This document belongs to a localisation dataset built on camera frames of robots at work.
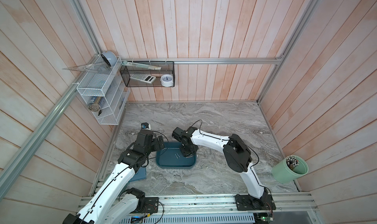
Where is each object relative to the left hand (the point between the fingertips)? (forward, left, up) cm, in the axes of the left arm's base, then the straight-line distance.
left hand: (154, 141), depth 79 cm
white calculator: (+42, +11, +11) cm, 45 cm away
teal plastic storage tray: (-2, -8, -18) cm, 20 cm away
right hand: (+1, -18, -16) cm, 24 cm away
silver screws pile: (-3, -21, -11) cm, 24 cm away
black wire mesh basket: (+46, -5, +17) cm, 49 cm away
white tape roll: (+38, -5, +12) cm, 40 cm away
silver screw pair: (-2, -11, -15) cm, 19 cm away
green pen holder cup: (-14, -69, -1) cm, 70 cm away
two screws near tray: (-8, -28, -15) cm, 33 cm away
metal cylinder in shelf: (+14, +31, +15) cm, 37 cm away
